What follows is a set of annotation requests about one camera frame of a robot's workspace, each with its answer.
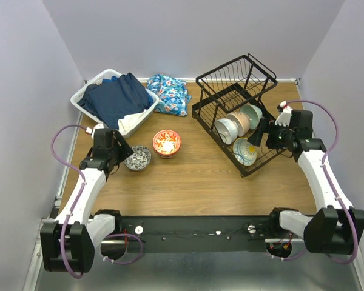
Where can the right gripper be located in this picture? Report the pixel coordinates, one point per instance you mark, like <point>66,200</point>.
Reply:
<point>264,126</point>

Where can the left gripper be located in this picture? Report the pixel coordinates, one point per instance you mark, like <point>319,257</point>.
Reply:
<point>125,149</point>

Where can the yellow sun patterned bowl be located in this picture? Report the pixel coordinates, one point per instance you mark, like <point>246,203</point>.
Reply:
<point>244,152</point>

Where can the pink and black bowl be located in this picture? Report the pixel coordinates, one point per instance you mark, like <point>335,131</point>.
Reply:
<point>140,158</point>

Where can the beige bowl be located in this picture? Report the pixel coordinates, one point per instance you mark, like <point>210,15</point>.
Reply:
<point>242,121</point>

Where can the mint green bowl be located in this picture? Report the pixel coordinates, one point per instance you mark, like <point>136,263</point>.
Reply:
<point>254,113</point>

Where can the white ribbed bowl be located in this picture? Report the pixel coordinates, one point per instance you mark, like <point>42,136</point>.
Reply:
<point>227,130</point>

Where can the orange white floral bowl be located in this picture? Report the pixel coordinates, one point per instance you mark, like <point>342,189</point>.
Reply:
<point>166,141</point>

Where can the blue white patterned bowl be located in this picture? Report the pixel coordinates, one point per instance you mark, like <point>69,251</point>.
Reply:
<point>172,153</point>

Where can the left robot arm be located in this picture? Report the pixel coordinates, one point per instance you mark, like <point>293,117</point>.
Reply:
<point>71,241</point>

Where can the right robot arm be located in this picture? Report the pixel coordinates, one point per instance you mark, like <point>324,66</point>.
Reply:
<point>337,226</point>

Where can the white cloth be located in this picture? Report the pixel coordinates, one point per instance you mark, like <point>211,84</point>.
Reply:
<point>126,124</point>

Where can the white laundry basket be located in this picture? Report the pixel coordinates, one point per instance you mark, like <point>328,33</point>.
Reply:
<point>107,74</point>

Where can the navy blue clothes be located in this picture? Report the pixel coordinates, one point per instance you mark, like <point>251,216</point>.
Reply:
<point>116,98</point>

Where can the blue floral cloth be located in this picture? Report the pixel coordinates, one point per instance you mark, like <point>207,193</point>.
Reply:
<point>172,92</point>

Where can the black wire dish rack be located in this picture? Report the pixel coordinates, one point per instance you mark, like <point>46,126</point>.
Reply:
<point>231,111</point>

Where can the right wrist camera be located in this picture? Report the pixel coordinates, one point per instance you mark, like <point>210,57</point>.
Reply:
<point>285,115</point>

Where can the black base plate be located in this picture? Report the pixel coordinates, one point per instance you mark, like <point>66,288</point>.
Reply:
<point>191,234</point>

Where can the aluminium frame rail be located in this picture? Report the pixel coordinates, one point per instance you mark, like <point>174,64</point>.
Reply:
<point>47,220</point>

